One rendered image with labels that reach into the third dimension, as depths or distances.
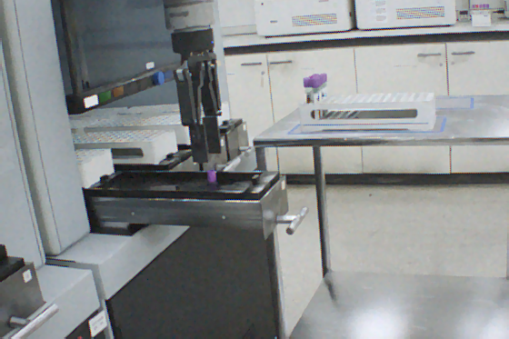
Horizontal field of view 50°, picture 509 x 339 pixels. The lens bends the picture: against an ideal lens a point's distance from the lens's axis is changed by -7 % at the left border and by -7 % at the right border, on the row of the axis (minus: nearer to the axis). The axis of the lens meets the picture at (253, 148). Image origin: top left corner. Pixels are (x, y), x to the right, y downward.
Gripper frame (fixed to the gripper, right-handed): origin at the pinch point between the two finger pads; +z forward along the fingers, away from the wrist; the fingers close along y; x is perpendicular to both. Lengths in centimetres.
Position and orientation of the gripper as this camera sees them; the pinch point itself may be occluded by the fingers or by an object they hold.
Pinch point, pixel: (205, 141)
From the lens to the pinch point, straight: 104.9
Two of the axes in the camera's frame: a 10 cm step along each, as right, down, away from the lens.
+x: 9.3, -0.2, -3.5
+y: -3.4, 2.7, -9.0
